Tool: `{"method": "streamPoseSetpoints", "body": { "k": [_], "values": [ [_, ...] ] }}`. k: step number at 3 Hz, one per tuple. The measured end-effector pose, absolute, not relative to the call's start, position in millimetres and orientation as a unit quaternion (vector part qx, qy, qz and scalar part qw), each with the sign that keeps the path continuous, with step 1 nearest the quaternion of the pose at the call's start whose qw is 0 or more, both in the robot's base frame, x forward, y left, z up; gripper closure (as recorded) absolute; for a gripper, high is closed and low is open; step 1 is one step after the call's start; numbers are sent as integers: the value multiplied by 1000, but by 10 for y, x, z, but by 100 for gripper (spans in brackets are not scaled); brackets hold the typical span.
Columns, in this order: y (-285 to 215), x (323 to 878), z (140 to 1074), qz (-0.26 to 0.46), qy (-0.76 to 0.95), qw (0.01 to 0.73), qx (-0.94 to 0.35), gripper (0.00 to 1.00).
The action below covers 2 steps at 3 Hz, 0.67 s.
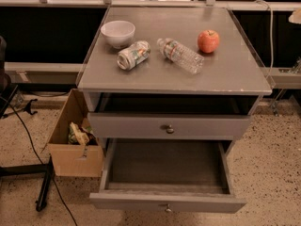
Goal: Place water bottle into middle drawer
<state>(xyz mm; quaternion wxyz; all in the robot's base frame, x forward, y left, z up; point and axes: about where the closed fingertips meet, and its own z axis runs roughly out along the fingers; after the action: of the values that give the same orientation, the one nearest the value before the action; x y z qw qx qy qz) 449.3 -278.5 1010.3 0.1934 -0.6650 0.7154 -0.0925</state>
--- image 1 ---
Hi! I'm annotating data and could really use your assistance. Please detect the metal drawer knob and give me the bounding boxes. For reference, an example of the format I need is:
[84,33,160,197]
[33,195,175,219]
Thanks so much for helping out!
[161,124,174,134]
[159,203,172,213]

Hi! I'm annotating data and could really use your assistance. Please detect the grey closed top drawer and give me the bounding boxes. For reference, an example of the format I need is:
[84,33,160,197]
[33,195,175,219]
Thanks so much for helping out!
[87,113,250,140]

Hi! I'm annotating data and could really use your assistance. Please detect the metal middle drawer knob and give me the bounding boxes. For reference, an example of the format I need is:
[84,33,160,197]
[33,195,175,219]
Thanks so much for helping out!
[159,203,172,213]

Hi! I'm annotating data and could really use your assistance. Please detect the grey open middle drawer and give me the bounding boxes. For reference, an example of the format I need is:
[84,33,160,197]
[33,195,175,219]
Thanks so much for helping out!
[90,138,246,214]

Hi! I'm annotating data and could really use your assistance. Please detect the white ceramic bowl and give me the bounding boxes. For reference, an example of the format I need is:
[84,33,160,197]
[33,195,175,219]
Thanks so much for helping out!
[101,21,135,49]

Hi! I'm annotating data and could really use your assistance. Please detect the black floor cable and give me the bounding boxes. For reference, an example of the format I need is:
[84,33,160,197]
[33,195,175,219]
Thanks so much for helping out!
[0,96,79,226]

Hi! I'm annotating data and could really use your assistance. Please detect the crumpled snack wrappers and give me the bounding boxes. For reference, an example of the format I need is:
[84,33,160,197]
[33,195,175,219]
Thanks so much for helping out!
[68,122,97,146]

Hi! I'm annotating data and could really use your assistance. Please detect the crushed silver soda can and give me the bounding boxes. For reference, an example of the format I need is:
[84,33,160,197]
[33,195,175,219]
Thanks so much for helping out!
[117,40,151,71]

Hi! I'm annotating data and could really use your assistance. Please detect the black floor stand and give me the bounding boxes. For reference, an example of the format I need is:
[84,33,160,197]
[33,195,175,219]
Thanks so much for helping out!
[0,158,54,212]

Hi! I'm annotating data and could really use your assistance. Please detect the white hanging cable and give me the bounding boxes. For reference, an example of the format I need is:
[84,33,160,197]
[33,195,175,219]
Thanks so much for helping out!
[254,0,275,79]

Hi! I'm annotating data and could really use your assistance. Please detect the red apple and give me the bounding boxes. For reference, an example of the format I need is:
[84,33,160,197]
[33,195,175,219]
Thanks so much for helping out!
[198,30,220,54]

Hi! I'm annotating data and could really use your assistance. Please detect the brown cardboard box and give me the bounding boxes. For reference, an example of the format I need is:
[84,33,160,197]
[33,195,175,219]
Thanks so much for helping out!
[47,89,103,177]

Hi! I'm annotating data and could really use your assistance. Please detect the metal top drawer knob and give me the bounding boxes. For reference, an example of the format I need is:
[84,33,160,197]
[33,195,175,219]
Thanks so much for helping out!
[161,124,174,134]

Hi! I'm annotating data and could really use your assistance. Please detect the grey wooden drawer cabinet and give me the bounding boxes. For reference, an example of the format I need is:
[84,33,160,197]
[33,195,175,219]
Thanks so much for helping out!
[76,6,273,214]

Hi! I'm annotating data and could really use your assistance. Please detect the clear plastic water bottle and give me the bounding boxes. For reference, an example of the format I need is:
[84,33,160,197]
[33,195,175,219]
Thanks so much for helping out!
[157,38,204,74]

